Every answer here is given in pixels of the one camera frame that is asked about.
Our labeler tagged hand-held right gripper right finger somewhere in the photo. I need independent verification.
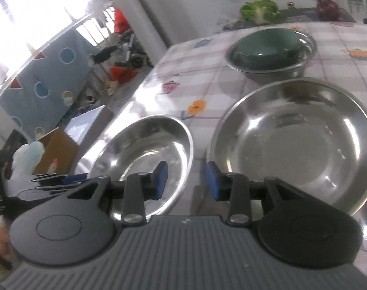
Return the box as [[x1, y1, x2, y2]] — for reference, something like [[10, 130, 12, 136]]
[[205, 161, 309, 226]]

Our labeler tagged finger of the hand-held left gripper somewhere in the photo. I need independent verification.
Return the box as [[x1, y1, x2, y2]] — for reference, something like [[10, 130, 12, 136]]
[[29, 172, 90, 185], [16, 184, 81, 201]]

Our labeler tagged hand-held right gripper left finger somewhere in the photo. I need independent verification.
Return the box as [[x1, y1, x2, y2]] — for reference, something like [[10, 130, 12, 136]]
[[66, 161, 169, 226]]

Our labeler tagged large stainless steel plate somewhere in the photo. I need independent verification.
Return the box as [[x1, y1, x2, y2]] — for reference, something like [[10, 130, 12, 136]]
[[210, 79, 367, 216], [87, 115, 194, 222]]

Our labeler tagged stainless steel bowl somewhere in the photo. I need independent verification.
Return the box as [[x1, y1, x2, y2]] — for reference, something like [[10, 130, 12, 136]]
[[226, 27, 318, 83], [227, 28, 317, 73]]

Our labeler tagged green ceramic bowl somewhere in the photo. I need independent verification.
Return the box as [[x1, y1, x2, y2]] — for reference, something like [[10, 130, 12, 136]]
[[232, 28, 303, 68]]

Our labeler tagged brown cardboard box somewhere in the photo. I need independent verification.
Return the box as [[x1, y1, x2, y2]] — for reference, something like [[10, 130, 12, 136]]
[[35, 127, 80, 176]]

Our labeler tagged white plastic bag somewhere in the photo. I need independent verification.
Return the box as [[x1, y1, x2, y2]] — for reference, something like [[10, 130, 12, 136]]
[[13, 143, 45, 177]]

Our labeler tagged grey flat box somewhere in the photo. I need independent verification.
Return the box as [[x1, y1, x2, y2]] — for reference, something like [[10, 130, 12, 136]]
[[64, 105, 114, 145]]

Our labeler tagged plaid printed tablecloth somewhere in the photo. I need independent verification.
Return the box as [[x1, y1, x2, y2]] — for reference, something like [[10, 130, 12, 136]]
[[70, 21, 367, 266]]

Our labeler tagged blue circle-patterned play mat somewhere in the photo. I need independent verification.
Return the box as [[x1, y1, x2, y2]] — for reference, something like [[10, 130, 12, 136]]
[[0, 30, 95, 141]]

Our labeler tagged red item on floor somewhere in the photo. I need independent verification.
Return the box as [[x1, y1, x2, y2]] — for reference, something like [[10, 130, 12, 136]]
[[109, 66, 137, 83]]

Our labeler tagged folded stroller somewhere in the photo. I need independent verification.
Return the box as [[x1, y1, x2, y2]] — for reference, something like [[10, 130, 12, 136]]
[[93, 30, 155, 68]]

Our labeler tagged white railing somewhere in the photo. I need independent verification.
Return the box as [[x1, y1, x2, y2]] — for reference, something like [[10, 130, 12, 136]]
[[0, 7, 116, 95]]

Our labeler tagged red hanging bag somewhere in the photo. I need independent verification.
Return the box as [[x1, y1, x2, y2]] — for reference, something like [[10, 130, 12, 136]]
[[113, 7, 127, 34]]

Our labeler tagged bright window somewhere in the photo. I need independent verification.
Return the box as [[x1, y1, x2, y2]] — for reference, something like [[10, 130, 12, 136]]
[[0, 0, 90, 94]]

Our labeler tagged white curtain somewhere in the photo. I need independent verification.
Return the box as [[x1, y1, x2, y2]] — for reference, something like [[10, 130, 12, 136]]
[[100, 0, 169, 56]]

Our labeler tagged green leafy lettuce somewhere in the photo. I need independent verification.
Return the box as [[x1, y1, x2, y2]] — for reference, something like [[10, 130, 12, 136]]
[[240, 0, 283, 25]]

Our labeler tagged blue hanging garment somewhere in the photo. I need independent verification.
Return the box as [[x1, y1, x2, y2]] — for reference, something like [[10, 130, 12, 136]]
[[85, 0, 112, 15]]

